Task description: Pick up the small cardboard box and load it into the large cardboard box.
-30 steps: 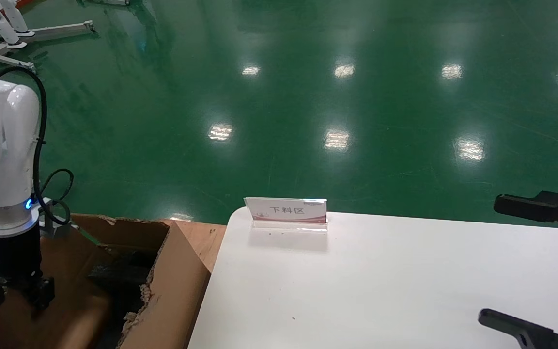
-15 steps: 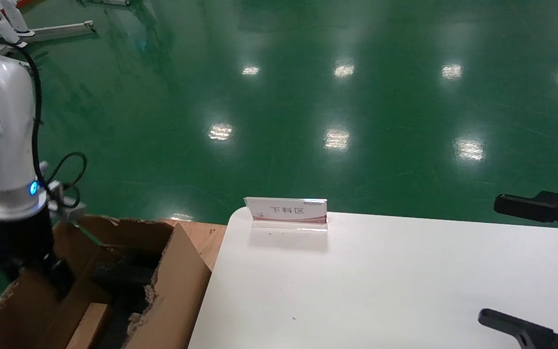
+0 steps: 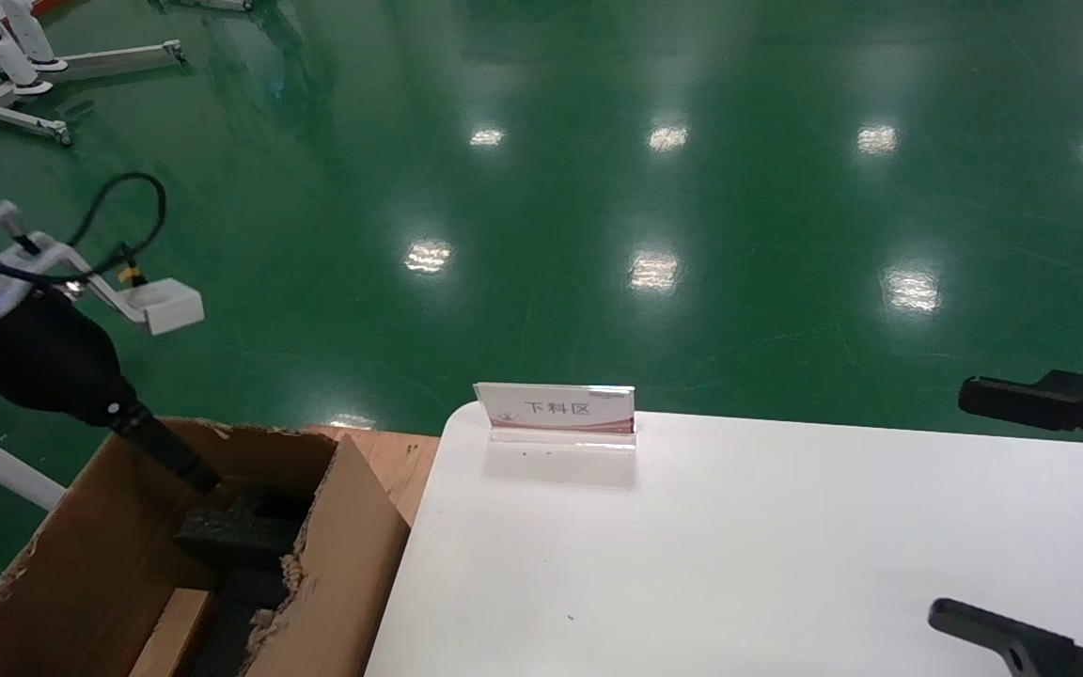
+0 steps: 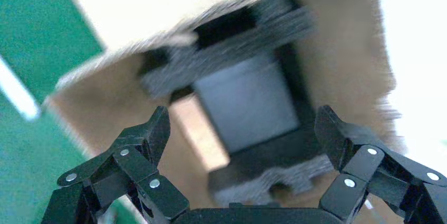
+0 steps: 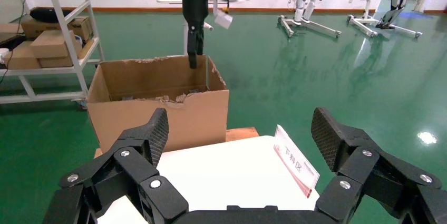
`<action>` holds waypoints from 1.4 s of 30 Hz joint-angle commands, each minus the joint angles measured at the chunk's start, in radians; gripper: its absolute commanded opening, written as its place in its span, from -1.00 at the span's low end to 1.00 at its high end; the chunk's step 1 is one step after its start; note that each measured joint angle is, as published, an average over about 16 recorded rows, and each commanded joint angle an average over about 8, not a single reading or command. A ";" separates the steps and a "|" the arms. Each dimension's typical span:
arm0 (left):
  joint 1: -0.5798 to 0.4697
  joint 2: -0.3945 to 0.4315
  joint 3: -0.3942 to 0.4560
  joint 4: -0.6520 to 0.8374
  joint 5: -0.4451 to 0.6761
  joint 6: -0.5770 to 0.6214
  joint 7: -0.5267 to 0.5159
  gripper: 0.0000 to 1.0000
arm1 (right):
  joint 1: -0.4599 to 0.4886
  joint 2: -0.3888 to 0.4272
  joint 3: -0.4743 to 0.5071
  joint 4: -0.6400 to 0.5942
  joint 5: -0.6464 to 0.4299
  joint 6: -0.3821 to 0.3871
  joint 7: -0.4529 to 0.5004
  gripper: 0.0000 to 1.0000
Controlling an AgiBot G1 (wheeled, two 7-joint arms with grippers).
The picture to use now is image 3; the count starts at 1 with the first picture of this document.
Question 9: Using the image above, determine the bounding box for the small cardboard box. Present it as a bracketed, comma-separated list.
[128, 588, 220, 677]

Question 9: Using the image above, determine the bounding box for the black foam block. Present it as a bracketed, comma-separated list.
[173, 484, 312, 677]

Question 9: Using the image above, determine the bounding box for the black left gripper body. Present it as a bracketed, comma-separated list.
[0, 291, 152, 438]

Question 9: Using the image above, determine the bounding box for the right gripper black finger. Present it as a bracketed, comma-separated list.
[927, 598, 1083, 677]
[958, 370, 1083, 471]

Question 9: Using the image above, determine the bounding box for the large cardboard box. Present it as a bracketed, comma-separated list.
[0, 418, 411, 677]

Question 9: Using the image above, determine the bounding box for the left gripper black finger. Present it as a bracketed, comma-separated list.
[123, 412, 223, 496]

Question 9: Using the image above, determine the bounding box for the acrylic sign holder with card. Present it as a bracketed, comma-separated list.
[473, 381, 638, 449]

